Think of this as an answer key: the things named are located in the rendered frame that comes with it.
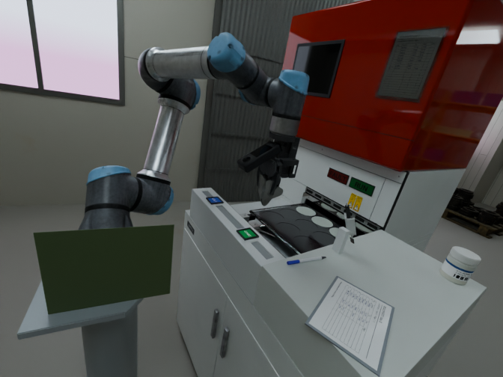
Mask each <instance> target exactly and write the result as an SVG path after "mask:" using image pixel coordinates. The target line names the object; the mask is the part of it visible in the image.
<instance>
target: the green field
mask: <svg viewBox="0 0 503 377"><path fill-rule="evenodd" d="M350 186H351V187H353V188H355V189H358V190H359V191H362V192H364V193H366V194H369V195H371V194H372V191H373V189H374V187H373V186H370V185H368V184H366V183H363V182H361V181H358V180H356V179H353V178H352V179H351V182H350Z"/></svg>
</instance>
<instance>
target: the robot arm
mask: <svg viewBox="0 0 503 377"><path fill-rule="evenodd" d="M138 71H139V74H140V76H141V78H142V79H143V81H144V82H145V84H146V85H148V86H149V87H150V88H152V89H153V90H155V91H156V92H157V93H159V98H158V103H159V105H160V110H159V115H158V118H157V121H156V125H155V129H154V131H153V136H152V139H151V142H150V147H149V150H148V153H147V158H146V161H145V163H144V168H143V170H142V171H139V172H138V173H137V175H136V177H131V172H130V169H129V168H125V167H123V166H117V165H108V166H102V167H98V168H95V169H93V170H92V171H91V172H90V173H89V175H88V182H87V183H86V186H87V191H86V200H85V216H84V218H83V220H82V223H81V224H80V226H79V229H78V230H91V229H104V228H118V227H133V225H132V221H131V218H130V215H129V212H137V213H143V214H146V215H161V214H163V213H164V212H166V211H167V210H168V209H169V208H170V206H171V205H172V202H173V199H174V193H173V192H174V191H173V189H172V187H170V184H171V181H170V179H169V177H168V172H169V170H170V167H171V162H172V159H173V155H174V151H175V147H176V144H177V139H178V136H179V133H180V128H181V125H182V122H183V117H184V115H185V114H188V113H189V111H190V110H192V109H194V108H195V107H196V104H198V102H199V100H200V97H201V89H200V86H199V84H198V83H197V82H196V81H195V80H194V79H227V80H229V81H230V82H231V83H232V84H233V85H235V86H236V87H237V88H238V89H239V94H240V97H241V99H242V100H243V101H244V102H248V103H250V104H252V105H261V106H265V107H269V108H273V112H272V119H271V124H270V128H269V130H270V131H271V132H269V137H270V138H272V139H275V140H274V141H273V142H272V141H268V142H267V143H265V144H264V145H262V146H260V147H259V148H257V149H256V150H253V151H252V152H250V153H249V154H247V155H245V156H244V157H242V158H241V159H238V160H237V164H238V166H239V168H241V169H242V170H244V171H245V172H246V173H249V172H250V171H252V170H254V169H255V168H257V167H258V166H259V167H258V170H257V186H258V193H259V196H260V201H261V204H262V205H263V206H266V205H267V204H268V203H269V202H270V201H271V200H272V199H273V198H275V197H278V196H280V195H282V193H283V189H282V188H280V187H279V184H280V182H281V178H295V176H296V171H297V168H298V164H299V160H297V159H296V153H297V150H298V146H299V141H300V138H297V137H295V136H296V135H297V132H298V129H299V124H300V119H301V116H302V110H303V107H304V104H305V98H306V95H307V94H308V92H307V91H308V84H309V75H308V74H307V73H304V72H300V71H296V70H282V71H281V74H280V76H279V77H278V78H272V77H268V76H267V75H266V74H265V73H264V71H262V69H261V68H260V67H259V66H258V65H257V63H256V62H255V61H254V60H253V58H252V57H251V56H250V55H249V53H247V51H246V50H245V48H244V46H243V45H242V44H241V42H240V41H238V40H237V39H236V38H235V37H234V36H233V35H232V34H230V33H228V32H223V33H221V34H220V35H219V36H215V37H214V38H213V40H212V41H211V43H210V45H209V46H200V47H192V48H185V49H169V50H165V49H163V48H161V47H153V48H149V49H146V50H144V51H143V52H142V53H141V55H140V57H139V60H138ZM294 165H296V170H295V173H294V174H293V169H294Z"/></svg>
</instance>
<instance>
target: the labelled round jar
mask: <svg viewBox="0 0 503 377"><path fill-rule="evenodd" d="M480 261H481V258H480V257H479V256H478V255H477V254H475V253H474V252H472V251H470V250H468V249H465V248H461V247H458V246H454V247H452V249H451V251H450V253H449V254H448V256H447V257H446V259H445V261H444V263H443V264H442V267H441V269H440V270H439V272H440V274H441V275H442V276H443V277H444V278H446V279H447V280H449V281H450V282H453V283H456V284H459V285H465V284H466V283H467V282H468V280H469V278H470V277H471V276H472V274H473V272H474V271H475V269H476V268H477V265H478V264H479V262H480Z"/></svg>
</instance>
